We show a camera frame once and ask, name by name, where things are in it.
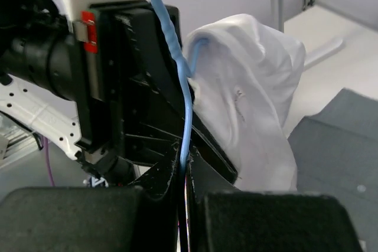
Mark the light blue hanger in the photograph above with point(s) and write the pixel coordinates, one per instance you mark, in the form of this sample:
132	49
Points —
184	71

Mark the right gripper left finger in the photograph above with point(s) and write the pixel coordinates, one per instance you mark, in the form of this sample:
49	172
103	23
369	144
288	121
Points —
141	216

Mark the white shirt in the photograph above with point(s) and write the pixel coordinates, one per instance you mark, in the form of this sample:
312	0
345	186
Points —
245	77

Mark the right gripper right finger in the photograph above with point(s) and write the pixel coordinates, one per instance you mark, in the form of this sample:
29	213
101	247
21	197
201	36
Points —
223	218

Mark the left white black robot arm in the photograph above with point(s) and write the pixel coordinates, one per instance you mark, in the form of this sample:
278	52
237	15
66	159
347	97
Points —
37	84

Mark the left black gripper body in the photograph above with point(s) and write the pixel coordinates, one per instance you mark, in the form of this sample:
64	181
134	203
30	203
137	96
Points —
131	108

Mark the white metal clothes rack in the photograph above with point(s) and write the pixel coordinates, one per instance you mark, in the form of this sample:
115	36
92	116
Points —
309	27

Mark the grey button-up shirt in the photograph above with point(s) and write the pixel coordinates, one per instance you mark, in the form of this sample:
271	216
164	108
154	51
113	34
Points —
336	154

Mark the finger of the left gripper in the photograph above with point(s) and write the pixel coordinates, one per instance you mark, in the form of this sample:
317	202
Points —
211	151

